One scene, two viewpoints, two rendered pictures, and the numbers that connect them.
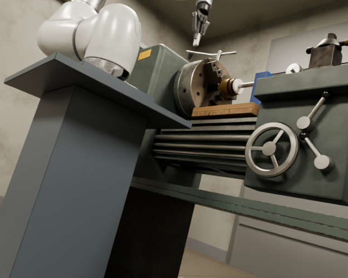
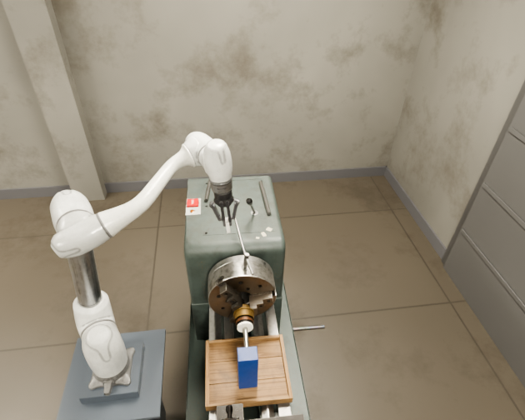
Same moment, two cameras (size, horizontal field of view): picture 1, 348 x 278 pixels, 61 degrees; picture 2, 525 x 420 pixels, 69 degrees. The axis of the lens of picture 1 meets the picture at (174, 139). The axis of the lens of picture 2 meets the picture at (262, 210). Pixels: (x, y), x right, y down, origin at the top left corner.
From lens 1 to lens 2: 219 cm
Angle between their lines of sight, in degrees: 59
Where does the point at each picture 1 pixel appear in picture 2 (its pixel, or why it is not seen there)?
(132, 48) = (108, 369)
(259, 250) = (472, 275)
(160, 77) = (194, 277)
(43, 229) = not seen: outside the picture
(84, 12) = (82, 319)
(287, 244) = (501, 292)
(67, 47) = not seen: hidden behind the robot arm
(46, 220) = not seen: outside the picture
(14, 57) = (162, 45)
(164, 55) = (189, 262)
